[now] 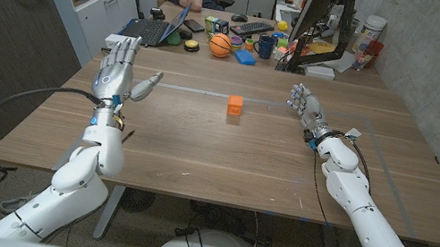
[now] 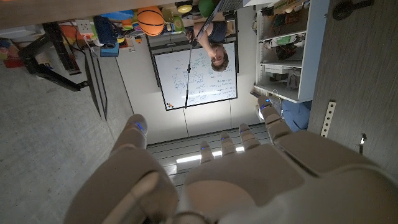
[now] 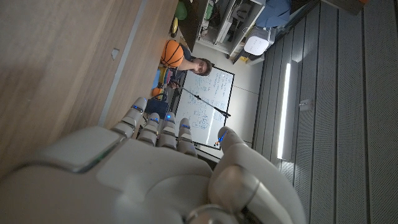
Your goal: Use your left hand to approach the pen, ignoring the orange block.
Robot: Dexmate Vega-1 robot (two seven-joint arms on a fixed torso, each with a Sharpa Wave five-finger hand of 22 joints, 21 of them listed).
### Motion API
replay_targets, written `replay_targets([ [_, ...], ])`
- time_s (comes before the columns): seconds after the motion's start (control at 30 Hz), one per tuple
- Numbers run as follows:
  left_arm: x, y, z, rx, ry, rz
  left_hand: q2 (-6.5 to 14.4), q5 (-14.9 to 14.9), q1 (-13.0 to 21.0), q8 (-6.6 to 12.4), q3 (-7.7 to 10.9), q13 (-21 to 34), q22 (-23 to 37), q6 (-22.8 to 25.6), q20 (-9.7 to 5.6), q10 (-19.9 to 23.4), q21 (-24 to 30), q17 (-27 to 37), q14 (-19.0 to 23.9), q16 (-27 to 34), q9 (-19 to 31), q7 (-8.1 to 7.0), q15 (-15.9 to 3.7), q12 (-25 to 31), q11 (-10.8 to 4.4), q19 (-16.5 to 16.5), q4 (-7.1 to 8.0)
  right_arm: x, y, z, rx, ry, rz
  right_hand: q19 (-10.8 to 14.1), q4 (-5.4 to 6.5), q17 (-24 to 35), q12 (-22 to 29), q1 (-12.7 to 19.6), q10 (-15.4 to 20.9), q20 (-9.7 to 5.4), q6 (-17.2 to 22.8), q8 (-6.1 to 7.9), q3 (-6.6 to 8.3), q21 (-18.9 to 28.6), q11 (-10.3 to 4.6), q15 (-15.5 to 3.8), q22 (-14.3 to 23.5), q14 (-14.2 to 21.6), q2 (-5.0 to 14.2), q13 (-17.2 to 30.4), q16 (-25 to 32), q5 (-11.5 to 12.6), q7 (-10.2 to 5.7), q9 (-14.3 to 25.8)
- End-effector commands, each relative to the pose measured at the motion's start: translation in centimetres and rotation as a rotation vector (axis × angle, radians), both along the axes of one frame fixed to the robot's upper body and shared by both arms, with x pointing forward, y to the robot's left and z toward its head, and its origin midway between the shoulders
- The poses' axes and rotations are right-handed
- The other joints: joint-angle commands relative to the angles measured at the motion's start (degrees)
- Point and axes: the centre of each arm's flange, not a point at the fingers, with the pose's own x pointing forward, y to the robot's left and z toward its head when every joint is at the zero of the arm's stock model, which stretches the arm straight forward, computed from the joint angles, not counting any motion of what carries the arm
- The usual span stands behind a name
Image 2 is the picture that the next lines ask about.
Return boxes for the white shelf cabinet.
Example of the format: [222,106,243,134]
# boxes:
[253,0,330,104]

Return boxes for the colourful stacked cups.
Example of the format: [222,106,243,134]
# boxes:
[121,17,141,32]

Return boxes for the ceiling light strip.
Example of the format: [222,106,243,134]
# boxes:
[175,146,246,165]

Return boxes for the yellow push button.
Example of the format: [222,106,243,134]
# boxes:
[174,1,194,14]

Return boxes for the flat white box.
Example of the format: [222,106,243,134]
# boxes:
[0,24,44,40]

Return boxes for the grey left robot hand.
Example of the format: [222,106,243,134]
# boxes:
[63,95,398,224]

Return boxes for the whiteboard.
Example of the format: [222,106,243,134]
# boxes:
[154,42,239,111]

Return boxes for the person in dark shirt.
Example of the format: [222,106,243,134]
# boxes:
[185,21,230,72]

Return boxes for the blue block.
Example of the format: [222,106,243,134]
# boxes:
[99,42,120,58]

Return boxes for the black pole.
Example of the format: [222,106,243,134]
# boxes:
[184,39,196,109]

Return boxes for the dark blue mug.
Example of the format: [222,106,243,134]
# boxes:
[92,15,118,49]

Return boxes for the black monitor stand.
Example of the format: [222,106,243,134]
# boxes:
[17,21,90,93]

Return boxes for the small orange basketball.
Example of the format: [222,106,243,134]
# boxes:
[137,6,165,37]

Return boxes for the green dome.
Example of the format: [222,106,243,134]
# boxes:
[198,0,218,18]

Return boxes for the black door handle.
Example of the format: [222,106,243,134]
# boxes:
[331,0,376,21]

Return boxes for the black laptop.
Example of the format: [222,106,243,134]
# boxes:
[193,0,246,44]

